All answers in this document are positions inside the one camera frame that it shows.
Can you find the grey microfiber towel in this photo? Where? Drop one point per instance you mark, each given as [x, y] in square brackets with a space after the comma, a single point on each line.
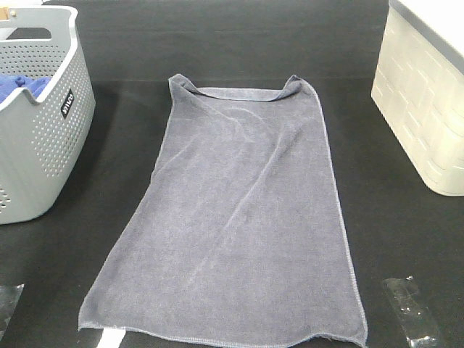
[239, 240]

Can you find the blue towel in basket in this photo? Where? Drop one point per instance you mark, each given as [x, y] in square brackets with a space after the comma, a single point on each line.
[10, 83]

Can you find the grey perforated laundry basket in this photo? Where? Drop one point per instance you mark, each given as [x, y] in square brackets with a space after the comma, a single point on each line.
[41, 139]

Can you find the centre clear tape strip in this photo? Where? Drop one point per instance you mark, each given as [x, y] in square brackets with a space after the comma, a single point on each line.
[111, 338]

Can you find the clear tape strip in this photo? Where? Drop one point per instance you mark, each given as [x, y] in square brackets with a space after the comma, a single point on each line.
[111, 338]
[414, 316]
[9, 297]

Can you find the cream white storage bin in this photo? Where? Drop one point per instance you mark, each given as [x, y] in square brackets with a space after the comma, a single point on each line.
[418, 88]

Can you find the right clear tape strip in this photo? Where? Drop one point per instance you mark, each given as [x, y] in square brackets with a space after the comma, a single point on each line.
[414, 316]

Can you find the left clear tape strip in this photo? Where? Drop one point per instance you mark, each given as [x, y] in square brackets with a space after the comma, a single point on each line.
[9, 297]

